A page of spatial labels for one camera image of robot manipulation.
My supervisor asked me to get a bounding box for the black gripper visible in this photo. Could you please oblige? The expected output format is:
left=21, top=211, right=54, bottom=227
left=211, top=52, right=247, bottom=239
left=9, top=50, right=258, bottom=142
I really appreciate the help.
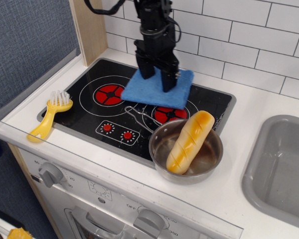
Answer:
left=134, top=29, right=180, bottom=93

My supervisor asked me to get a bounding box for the blue cloth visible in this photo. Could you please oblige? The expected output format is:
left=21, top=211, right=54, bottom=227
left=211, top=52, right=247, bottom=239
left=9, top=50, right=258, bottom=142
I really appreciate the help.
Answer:
left=121, top=68, right=194, bottom=110

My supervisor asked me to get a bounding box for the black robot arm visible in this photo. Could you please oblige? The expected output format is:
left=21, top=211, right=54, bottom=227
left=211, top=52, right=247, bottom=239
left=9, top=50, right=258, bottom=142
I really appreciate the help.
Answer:
left=134, top=0, right=179, bottom=92

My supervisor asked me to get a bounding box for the black toy stove top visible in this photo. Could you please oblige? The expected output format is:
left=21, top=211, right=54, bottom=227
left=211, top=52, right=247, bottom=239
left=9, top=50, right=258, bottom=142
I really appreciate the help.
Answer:
left=53, top=59, right=236, bottom=167

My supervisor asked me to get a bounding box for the toy bread loaf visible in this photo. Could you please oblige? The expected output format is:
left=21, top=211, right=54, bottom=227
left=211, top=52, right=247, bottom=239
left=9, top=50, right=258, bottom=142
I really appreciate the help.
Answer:
left=166, top=111, right=215, bottom=175

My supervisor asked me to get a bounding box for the yellow dish brush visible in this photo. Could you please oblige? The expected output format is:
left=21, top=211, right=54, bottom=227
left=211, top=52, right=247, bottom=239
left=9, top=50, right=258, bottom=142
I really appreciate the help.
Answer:
left=26, top=91, right=73, bottom=142

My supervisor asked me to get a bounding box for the grey left oven knob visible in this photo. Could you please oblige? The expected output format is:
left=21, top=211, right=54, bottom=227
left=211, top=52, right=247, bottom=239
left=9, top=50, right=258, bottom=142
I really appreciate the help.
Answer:
left=38, top=162, right=63, bottom=188

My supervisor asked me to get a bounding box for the grey oven knob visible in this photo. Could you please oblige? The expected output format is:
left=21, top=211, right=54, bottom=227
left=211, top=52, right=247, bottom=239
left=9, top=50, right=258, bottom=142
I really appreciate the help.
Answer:
left=38, top=162, right=63, bottom=188
left=134, top=209, right=165, bottom=234

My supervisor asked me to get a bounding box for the grey right oven knob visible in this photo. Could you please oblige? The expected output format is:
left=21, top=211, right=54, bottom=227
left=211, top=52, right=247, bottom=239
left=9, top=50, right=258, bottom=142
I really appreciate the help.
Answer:
left=134, top=209, right=165, bottom=234

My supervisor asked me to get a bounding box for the white toy oven front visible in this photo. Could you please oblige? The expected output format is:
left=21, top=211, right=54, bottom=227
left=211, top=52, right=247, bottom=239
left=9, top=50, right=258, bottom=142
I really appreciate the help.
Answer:
left=17, top=146, right=215, bottom=239

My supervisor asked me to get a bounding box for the grey sink basin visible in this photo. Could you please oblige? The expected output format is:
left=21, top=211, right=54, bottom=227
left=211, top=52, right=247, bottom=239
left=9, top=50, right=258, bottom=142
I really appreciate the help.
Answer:
left=242, top=115, right=299, bottom=228

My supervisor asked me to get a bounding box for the yellow object bottom left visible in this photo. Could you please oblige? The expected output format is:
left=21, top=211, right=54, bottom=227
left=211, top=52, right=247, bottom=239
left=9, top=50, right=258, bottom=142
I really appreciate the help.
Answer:
left=7, top=228, right=33, bottom=239

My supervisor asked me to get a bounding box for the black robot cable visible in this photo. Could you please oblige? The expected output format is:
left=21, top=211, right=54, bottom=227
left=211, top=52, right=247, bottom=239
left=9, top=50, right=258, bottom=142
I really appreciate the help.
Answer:
left=84, top=0, right=127, bottom=15

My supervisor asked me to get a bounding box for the steel saucepan with handle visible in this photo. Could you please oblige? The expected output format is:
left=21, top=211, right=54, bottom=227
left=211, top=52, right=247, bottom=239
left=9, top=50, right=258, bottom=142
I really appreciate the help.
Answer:
left=124, top=106, right=224, bottom=186

